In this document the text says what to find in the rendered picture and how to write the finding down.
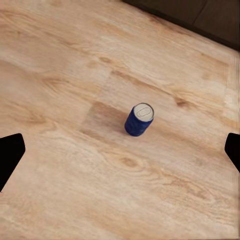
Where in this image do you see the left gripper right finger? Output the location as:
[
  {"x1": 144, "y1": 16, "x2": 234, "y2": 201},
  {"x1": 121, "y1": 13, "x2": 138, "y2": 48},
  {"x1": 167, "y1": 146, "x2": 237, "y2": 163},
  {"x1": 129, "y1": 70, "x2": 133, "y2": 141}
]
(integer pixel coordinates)
[{"x1": 224, "y1": 132, "x2": 240, "y2": 172}]

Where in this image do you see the can of soda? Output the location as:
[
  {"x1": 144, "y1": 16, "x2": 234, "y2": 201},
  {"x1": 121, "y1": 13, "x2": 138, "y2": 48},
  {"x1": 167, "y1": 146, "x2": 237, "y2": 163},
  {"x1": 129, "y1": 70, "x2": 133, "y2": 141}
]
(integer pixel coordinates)
[{"x1": 125, "y1": 102, "x2": 154, "y2": 137}]

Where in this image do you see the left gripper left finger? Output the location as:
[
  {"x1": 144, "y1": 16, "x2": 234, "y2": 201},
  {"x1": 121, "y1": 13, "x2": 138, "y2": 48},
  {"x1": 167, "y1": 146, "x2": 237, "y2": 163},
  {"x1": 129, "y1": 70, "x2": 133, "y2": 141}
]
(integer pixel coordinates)
[{"x1": 0, "y1": 133, "x2": 26, "y2": 192}]

